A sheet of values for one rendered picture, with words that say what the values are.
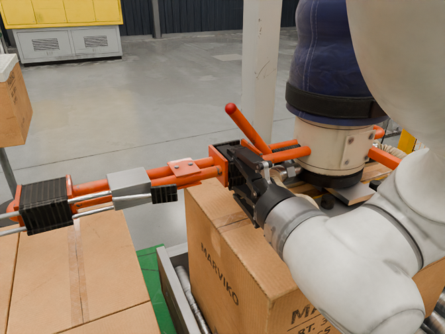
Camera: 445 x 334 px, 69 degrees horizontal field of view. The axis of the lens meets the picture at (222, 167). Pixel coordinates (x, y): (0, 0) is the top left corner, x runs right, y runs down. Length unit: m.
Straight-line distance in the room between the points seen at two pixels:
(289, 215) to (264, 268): 0.18
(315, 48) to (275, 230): 0.36
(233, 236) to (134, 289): 0.55
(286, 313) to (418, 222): 0.30
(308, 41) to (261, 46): 1.05
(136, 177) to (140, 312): 0.57
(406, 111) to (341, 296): 0.25
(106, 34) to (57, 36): 0.97
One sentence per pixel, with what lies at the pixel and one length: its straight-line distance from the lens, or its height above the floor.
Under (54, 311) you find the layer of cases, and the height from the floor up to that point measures 0.54.
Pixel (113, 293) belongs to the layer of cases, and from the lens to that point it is 1.16.
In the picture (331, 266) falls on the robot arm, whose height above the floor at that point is 1.12.
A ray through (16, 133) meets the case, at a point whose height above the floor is 0.69.
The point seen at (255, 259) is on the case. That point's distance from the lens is 0.63.
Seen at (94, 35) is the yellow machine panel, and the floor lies 0.53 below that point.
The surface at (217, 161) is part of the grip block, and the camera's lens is 0.64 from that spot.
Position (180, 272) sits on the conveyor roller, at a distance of 1.16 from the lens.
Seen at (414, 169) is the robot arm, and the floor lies 1.21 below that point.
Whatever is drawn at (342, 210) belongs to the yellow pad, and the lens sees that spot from 0.75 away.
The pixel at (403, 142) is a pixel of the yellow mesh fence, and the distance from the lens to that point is 1.79.
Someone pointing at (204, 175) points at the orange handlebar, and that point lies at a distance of 0.62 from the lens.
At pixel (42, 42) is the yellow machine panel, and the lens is 7.90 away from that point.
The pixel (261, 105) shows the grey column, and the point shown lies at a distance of 1.80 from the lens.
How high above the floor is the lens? 1.39
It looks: 29 degrees down
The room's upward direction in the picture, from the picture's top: straight up
